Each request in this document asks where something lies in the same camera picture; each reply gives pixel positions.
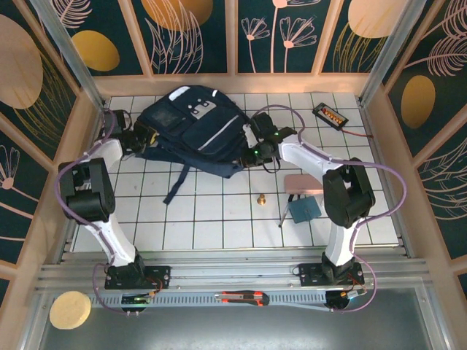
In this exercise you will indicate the pink pencil case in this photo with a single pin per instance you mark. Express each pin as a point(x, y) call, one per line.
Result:
point(303, 183)

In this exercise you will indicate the navy blue backpack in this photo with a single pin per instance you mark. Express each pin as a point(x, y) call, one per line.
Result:
point(204, 124)

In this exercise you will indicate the silver pen with black cap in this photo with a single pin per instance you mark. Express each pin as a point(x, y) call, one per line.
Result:
point(284, 218)

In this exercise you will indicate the small blue notebook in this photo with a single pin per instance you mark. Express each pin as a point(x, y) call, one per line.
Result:
point(305, 210)

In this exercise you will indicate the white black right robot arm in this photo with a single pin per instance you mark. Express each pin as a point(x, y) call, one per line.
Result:
point(303, 156)

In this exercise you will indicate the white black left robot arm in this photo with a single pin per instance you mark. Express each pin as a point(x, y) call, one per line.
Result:
point(116, 248)

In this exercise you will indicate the black device with orange cells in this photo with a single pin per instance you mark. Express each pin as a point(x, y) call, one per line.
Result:
point(330, 114)

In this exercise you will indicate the orange black utility knife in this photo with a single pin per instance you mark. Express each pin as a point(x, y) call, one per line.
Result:
point(244, 298)

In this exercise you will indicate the left controller circuit board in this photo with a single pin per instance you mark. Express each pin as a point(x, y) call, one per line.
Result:
point(136, 299)

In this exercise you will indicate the controller circuit board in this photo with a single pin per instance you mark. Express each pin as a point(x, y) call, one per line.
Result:
point(346, 297)
point(136, 299)

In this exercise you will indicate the right controller circuit board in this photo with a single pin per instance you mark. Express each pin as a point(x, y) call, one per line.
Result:
point(346, 297)

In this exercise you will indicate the round yellow sponge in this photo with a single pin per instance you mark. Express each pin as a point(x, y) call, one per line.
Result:
point(70, 310)

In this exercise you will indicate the grey metal sheet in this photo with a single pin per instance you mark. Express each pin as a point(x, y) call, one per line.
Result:
point(237, 328)

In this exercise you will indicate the left aluminium frame post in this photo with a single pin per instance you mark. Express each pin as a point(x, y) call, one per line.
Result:
point(69, 54)

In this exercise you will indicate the aluminium frame post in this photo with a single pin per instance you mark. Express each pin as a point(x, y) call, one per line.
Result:
point(390, 51)
point(69, 54)

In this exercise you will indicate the aluminium extrusion rail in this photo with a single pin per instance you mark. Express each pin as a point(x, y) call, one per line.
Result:
point(233, 271)

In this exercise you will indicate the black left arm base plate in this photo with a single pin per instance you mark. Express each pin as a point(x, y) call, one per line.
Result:
point(160, 273)

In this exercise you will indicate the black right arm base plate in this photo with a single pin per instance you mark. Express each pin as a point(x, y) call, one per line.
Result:
point(310, 273)

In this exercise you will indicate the right aluminium frame post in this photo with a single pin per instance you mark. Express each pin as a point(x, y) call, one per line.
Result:
point(390, 51)

